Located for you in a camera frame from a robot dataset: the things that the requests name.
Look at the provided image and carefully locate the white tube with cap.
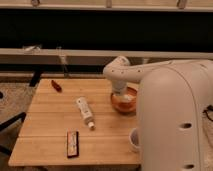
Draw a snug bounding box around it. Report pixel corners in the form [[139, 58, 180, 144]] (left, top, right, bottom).
[[76, 97, 95, 130]]

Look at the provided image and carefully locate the black chair leg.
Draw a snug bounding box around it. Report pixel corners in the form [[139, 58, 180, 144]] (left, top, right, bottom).
[[0, 112, 26, 131]]

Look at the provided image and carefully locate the red black rectangular packet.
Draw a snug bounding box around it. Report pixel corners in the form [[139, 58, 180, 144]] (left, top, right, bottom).
[[67, 131, 79, 158]]

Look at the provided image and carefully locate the orange ceramic bowl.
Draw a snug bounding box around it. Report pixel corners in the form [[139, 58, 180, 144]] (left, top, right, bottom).
[[110, 87, 137, 113]]

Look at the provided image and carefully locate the white sponge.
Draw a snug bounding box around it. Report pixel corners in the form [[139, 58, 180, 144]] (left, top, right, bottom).
[[115, 94, 134, 102]]

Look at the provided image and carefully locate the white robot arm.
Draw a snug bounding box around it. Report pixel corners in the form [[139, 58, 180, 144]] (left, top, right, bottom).
[[103, 56, 213, 171]]

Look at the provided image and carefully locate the white cup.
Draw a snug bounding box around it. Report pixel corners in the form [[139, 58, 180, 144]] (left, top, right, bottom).
[[129, 128, 140, 153]]

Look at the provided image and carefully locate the black cable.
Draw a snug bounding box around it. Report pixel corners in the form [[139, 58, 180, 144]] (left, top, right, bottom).
[[203, 105, 213, 122]]

